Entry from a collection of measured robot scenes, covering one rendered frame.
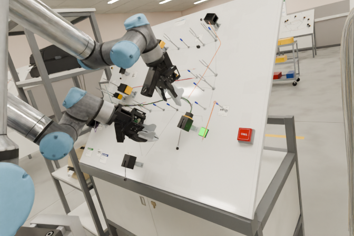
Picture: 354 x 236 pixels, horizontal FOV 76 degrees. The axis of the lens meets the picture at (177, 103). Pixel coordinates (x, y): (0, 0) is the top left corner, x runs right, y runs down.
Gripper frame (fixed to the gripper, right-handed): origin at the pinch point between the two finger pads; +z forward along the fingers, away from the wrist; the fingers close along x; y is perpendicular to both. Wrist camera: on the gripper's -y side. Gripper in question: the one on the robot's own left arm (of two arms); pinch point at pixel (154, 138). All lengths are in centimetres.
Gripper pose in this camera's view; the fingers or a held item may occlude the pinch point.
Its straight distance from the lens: 91.6
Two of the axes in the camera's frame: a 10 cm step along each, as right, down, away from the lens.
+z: 8.0, 4.4, 4.2
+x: -0.1, -6.9, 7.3
